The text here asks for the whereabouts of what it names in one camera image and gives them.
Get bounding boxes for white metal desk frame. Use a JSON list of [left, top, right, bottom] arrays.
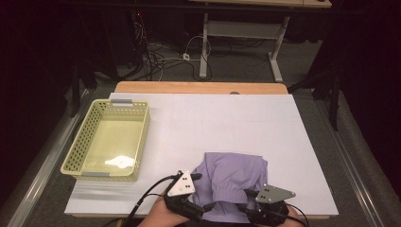
[[199, 12, 290, 83]]

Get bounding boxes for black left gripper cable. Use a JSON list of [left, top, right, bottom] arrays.
[[121, 174, 183, 227]]

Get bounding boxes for person's right hand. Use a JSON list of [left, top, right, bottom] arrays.
[[261, 207, 305, 227]]

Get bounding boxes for purple shorts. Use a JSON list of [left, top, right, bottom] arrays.
[[191, 151, 269, 224]]

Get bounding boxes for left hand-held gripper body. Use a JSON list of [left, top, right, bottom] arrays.
[[164, 170, 206, 220]]

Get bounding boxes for wooden table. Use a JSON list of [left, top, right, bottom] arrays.
[[72, 80, 330, 220]]

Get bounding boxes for white table cover sheet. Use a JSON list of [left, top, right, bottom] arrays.
[[64, 92, 340, 217]]

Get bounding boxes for light wooden desk top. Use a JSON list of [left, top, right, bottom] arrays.
[[188, 0, 333, 9]]

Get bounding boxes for yellow perforated plastic basket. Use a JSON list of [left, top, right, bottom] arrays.
[[60, 98, 150, 183]]

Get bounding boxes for person's left hand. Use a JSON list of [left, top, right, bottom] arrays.
[[137, 198, 190, 227]]

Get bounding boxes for metal floor rail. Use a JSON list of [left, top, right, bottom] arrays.
[[6, 89, 91, 227], [315, 100, 384, 227]]

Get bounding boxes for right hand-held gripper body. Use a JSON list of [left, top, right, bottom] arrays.
[[245, 183, 297, 227]]

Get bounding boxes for tangle of floor cables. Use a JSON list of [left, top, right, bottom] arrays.
[[131, 12, 204, 82]]

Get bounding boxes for black metal stand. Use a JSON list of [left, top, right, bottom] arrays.
[[287, 56, 344, 131], [69, 60, 98, 118]]

